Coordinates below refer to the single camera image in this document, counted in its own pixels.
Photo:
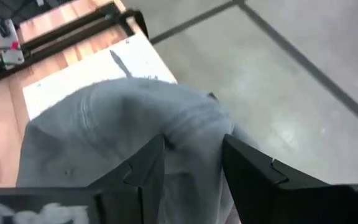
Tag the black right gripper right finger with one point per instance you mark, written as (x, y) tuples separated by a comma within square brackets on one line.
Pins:
[(275, 199)]

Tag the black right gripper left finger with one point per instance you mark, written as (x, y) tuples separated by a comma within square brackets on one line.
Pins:
[(129, 193)]

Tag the grey cotton baseball cap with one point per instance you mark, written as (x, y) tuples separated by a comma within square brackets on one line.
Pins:
[(120, 124)]

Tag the white perforated metal shelf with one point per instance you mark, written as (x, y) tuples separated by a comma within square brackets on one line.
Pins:
[(89, 71)]

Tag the small red tag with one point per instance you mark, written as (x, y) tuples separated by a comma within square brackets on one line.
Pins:
[(15, 45)]

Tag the black aluminium rig frame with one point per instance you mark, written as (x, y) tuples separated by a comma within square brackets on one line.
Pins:
[(73, 34)]

